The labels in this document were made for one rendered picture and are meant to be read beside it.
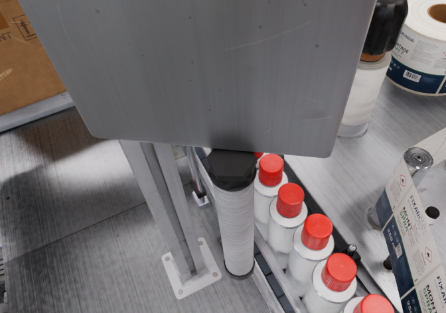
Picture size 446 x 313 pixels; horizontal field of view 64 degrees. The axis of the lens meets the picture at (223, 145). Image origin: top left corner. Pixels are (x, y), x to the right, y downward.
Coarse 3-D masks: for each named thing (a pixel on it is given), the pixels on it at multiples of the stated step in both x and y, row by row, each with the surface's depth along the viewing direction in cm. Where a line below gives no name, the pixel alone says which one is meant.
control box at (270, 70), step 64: (64, 0) 17; (128, 0) 17; (192, 0) 16; (256, 0) 16; (320, 0) 15; (64, 64) 20; (128, 64) 20; (192, 64) 19; (256, 64) 18; (320, 64) 18; (128, 128) 24; (192, 128) 23; (256, 128) 22; (320, 128) 21
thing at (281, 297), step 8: (200, 152) 76; (200, 160) 78; (208, 168) 73; (256, 248) 62; (256, 256) 61; (264, 264) 60; (264, 272) 60; (272, 272) 60; (272, 280) 59; (272, 288) 58; (280, 288) 58; (280, 296) 58; (288, 304) 56; (288, 312) 56
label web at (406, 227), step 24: (432, 144) 56; (384, 192) 57; (408, 192) 49; (384, 216) 57; (408, 216) 49; (408, 240) 49; (432, 240) 43; (408, 264) 49; (432, 264) 43; (408, 288) 49; (432, 288) 43; (408, 312) 49; (432, 312) 43
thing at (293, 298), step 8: (208, 152) 65; (256, 232) 55; (256, 240) 55; (264, 240) 54; (264, 248) 54; (264, 256) 53; (272, 256) 53; (272, 264) 52; (280, 272) 51; (280, 280) 51; (288, 280) 51; (288, 288) 50; (288, 296) 49; (296, 296) 49; (296, 304) 48; (296, 312) 49; (304, 312) 48
